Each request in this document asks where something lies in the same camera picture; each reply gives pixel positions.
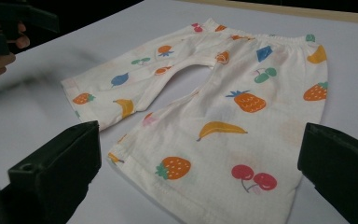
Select wooden table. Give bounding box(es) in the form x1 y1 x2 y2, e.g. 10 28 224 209
180 0 358 26

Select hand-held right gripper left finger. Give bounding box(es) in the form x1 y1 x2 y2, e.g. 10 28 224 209
7 120 103 224

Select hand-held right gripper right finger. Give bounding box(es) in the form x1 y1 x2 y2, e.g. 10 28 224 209
296 122 358 224

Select white fruit print pants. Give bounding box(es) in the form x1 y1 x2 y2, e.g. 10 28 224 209
60 17 329 224

